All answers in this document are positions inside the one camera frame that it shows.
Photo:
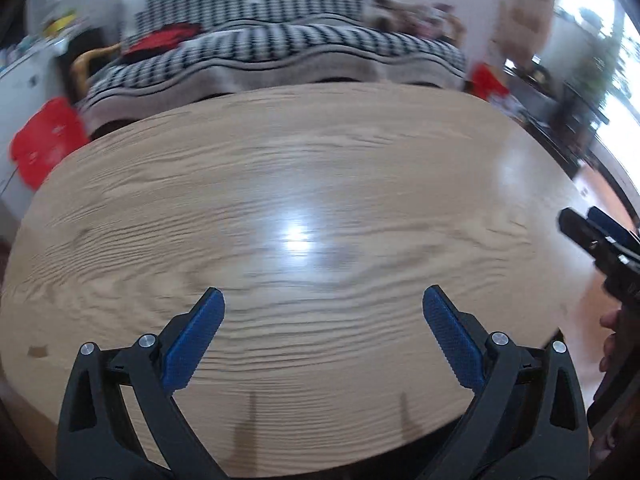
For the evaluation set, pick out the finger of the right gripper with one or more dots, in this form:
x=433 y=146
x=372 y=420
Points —
x=582 y=232
x=612 y=228

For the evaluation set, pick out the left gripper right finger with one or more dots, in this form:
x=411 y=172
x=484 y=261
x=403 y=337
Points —
x=527 y=419

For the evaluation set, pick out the white cabinet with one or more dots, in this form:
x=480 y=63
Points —
x=25 y=86

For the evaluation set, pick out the plush toys on sofa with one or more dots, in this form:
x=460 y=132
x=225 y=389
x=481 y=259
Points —
x=435 y=21

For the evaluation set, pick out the red cloth on sofa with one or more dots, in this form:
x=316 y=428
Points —
x=165 y=39

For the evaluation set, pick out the red bear plastic stool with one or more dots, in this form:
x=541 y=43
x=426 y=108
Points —
x=50 y=135

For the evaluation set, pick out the red bag on floor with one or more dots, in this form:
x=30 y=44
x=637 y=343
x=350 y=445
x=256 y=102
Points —
x=487 y=81

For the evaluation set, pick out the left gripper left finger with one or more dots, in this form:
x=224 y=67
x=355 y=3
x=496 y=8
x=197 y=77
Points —
x=96 y=438

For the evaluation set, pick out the person hand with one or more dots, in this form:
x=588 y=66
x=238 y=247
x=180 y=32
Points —
x=609 y=321

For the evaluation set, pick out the black white striped sofa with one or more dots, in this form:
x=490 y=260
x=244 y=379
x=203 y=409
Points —
x=253 y=44

